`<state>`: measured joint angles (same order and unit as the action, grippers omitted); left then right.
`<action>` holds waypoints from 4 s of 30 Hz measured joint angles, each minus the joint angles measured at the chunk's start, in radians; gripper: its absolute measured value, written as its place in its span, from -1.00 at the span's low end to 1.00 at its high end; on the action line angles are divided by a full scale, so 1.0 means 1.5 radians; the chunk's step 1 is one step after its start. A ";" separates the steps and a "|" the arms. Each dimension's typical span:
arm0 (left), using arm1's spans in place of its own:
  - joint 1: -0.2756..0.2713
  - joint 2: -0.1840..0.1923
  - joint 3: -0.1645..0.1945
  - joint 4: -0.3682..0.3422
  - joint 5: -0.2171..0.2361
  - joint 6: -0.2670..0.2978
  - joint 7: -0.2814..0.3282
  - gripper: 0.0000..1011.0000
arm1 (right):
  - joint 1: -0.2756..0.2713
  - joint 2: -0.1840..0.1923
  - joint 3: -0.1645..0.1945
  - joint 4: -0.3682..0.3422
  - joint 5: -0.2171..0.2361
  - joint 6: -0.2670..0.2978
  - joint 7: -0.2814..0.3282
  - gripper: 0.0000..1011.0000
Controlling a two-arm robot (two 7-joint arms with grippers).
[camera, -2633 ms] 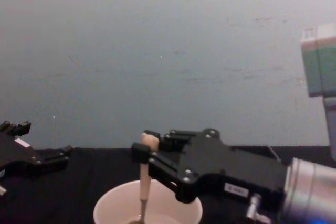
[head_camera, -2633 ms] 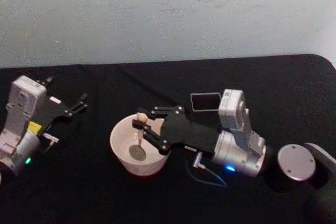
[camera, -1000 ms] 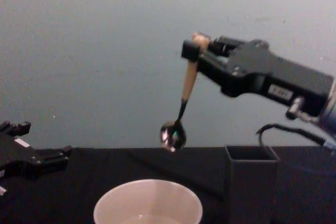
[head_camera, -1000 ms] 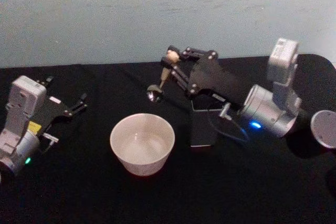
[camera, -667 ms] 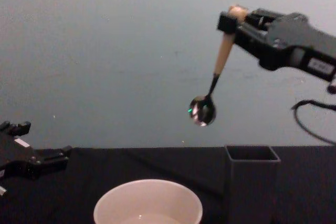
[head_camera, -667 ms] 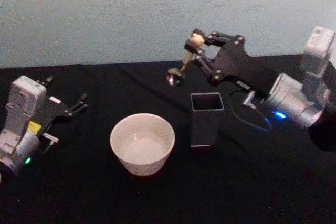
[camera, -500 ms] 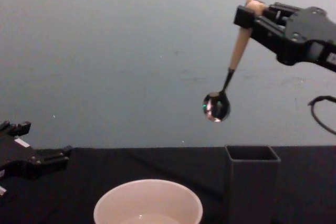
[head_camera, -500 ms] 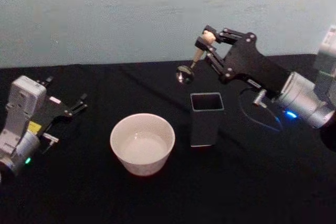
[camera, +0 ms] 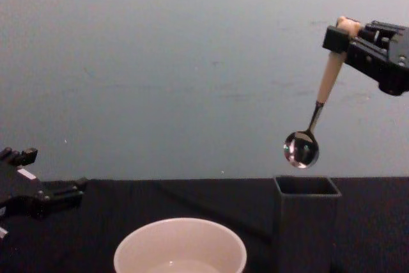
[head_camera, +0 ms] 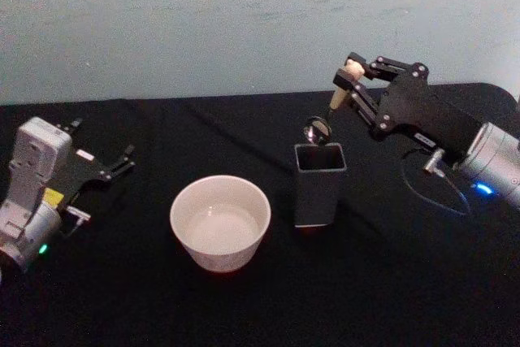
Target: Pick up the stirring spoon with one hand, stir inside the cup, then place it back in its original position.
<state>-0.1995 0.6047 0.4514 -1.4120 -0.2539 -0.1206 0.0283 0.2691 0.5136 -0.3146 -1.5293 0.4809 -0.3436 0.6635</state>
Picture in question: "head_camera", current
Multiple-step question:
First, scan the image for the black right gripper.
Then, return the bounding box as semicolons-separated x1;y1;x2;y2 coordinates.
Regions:
332;51;485;166

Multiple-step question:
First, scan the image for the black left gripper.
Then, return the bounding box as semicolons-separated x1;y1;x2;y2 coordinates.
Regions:
52;117;137;214

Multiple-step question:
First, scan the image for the wooden-handled metal spoon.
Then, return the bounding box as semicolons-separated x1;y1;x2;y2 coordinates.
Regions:
302;58;366;146

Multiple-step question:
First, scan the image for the black square utensil holder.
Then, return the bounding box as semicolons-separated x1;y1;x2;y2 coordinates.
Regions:
292;142;349;229

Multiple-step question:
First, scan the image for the white ceramic bowl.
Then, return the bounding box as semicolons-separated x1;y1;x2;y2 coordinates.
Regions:
169;175;272;274

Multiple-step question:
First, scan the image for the black table cloth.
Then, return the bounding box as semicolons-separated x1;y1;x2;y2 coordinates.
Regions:
0;82;520;347

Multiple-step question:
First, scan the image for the thin dark cable silver plug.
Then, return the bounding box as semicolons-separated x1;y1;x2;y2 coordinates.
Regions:
400;146;473;219
59;205;93;239

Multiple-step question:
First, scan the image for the pale plain wall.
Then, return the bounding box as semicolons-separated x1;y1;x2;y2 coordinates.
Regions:
0;0;520;106

